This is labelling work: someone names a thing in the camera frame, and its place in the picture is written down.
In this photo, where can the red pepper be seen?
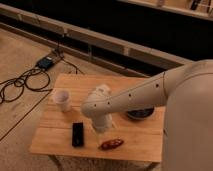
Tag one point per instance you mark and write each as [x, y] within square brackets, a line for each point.
[111, 144]

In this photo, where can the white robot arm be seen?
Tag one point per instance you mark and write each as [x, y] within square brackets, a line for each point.
[186, 93]

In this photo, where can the black power adapter box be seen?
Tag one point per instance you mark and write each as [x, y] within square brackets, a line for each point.
[45, 63]

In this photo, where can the black rectangular remote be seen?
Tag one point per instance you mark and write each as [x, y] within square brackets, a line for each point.
[77, 134]

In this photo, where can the black bowl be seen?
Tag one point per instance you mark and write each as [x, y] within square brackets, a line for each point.
[140, 114]

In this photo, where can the white sponge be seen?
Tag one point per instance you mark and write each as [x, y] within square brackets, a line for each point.
[103, 88]

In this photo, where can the wooden table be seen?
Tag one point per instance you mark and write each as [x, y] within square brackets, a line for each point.
[53, 136]

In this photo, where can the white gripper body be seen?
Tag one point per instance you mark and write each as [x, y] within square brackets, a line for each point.
[102, 123]

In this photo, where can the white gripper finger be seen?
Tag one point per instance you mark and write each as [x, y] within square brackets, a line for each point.
[114, 128]
[98, 137]

